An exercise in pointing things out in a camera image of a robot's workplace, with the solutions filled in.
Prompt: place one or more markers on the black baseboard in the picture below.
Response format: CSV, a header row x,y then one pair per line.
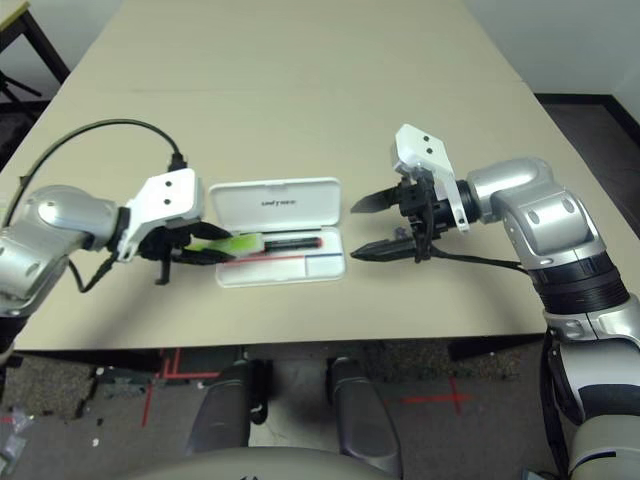
x,y
575,97

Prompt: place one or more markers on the grey robot torso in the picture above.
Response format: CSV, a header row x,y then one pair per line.
x,y
250,467

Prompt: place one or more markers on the black marker with red cap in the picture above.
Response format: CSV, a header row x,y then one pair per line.
x,y
295,243

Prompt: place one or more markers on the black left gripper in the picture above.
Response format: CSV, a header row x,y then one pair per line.
x,y
155,245

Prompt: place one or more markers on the grey left robot leg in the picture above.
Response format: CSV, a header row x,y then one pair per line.
x,y
220,410

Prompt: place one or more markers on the white plastic pencil case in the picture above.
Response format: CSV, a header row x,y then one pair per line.
x,y
280,200

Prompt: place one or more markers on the clear plastic bag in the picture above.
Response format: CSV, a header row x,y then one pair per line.
x,y
12,440

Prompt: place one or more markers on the red tape lines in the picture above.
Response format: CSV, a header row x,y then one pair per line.
x,y
190,375

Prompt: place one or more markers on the green translucent highlighter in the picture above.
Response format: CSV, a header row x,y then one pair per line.
x,y
240,243

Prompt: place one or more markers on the red tape cross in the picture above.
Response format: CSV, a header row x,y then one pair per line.
x,y
452,398

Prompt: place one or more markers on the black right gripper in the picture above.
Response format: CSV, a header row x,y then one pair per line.
x,y
440,212

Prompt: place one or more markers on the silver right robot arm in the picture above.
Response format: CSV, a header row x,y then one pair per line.
x,y
540,210

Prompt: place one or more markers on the black tripod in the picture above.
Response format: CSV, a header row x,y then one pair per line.
x,y
20,87

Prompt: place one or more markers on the grey-blue box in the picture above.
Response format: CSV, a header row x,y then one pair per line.
x,y
540,474

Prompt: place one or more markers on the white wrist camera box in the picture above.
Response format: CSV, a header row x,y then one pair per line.
x,y
420,147
170,192

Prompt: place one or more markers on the grey robot leg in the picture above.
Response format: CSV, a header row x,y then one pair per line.
x,y
220,410
360,420

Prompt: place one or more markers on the grey right robot leg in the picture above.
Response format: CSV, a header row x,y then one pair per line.
x,y
360,420

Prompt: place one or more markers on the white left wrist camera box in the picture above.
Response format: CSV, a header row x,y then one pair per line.
x,y
170,192

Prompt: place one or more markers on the side table with black frame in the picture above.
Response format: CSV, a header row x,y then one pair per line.
x,y
12,20

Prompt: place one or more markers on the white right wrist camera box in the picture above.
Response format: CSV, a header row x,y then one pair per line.
x,y
420,147

